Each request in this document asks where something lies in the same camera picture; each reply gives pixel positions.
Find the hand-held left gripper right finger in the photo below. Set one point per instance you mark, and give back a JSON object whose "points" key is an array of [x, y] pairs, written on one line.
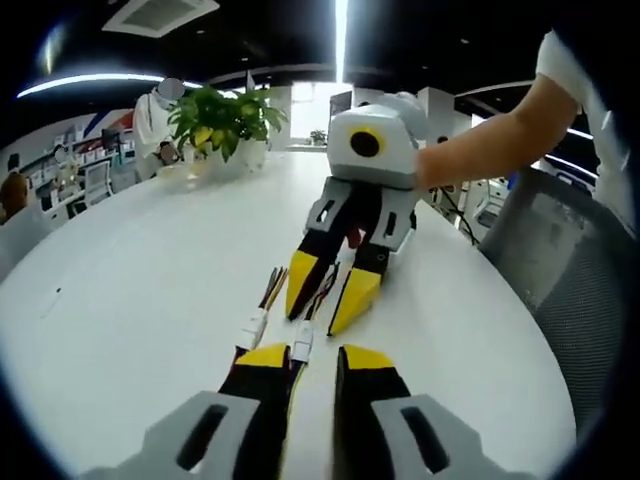
{"points": [[370, 390]]}

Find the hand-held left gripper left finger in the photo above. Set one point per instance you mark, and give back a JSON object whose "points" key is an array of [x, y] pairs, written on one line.
{"points": [[250, 390]]}

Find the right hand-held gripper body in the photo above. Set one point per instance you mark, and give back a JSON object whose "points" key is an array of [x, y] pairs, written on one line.
{"points": [[395, 160]]}

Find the small potted plant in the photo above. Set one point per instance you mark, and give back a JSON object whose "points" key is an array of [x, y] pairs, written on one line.
{"points": [[318, 137]]}

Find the arched ceiling light strip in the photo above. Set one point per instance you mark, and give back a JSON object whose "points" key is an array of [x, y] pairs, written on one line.
{"points": [[341, 40]]}

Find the potted green plant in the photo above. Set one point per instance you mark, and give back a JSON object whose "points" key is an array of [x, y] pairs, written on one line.
{"points": [[225, 120]]}

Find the grey mesh office chair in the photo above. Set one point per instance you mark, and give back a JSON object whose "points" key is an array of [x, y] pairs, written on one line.
{"points": [[565, 260]]}

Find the person's white shirt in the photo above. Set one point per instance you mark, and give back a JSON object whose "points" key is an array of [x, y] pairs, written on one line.
{"points": [[570, 70]]}

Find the white office chair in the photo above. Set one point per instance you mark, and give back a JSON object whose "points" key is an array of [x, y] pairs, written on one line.
{"points": [[97, 182]]}

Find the ceiling air conditioner vent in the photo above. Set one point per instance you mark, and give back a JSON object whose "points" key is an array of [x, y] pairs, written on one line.
{"points": [[160, 15]]}

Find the long curved ceiling light strip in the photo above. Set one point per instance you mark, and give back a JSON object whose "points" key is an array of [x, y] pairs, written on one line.
{"points": [[90, 81]]}

